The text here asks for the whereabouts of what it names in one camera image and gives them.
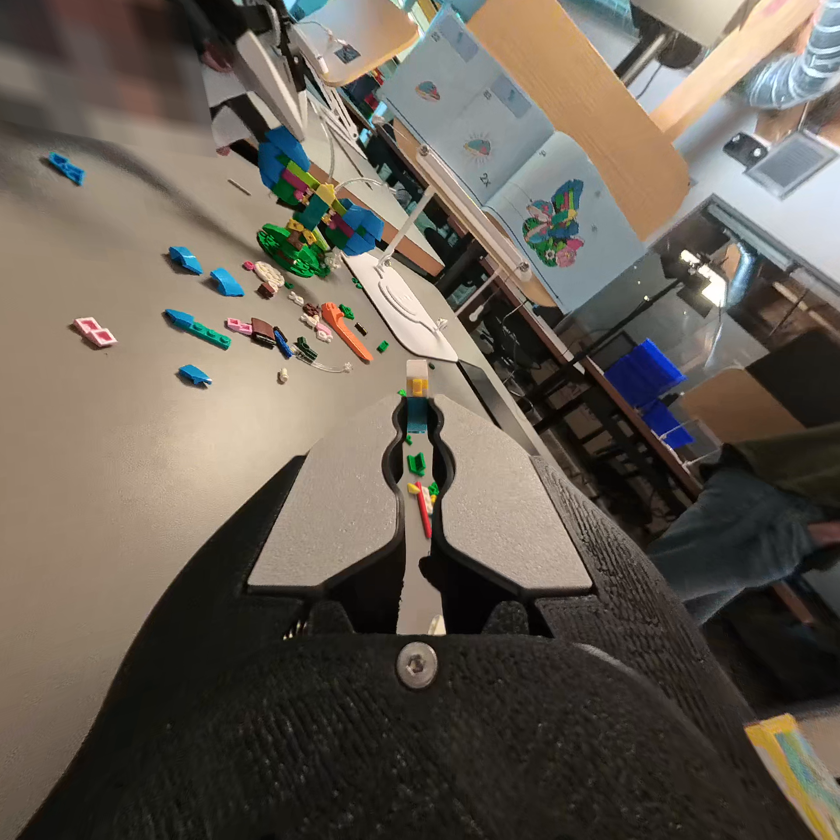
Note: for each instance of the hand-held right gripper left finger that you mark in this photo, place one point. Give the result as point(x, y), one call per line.
point(334, 499)

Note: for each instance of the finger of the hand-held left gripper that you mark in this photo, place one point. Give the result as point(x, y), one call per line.
point(272, 79)
point(310, 69)

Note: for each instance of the lego butterfly model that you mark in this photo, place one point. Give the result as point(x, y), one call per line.
point(282, 157)

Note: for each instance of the metal air vent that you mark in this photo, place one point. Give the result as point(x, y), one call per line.
point(794, 164)

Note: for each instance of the lego instruction booklet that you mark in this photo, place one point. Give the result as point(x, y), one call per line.
point(459, 85)

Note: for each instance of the scattered loose lego bricks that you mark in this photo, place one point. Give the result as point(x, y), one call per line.
point(186, 259)

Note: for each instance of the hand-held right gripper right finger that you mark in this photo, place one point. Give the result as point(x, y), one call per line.
point(505, 512)

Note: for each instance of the blue storage bin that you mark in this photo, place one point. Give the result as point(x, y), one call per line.
point(646, 371)
point(669, 423)

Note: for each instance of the white yellow teal lego piece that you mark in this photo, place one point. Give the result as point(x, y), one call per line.
point(417, 413)

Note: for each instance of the orange brick separator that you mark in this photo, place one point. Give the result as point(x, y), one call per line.
point(341, 325)

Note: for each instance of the white booklet stand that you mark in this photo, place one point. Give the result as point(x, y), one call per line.
point(400, 295)

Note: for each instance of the colourful cardboard box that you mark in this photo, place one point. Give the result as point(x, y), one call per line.
point(794, 774)

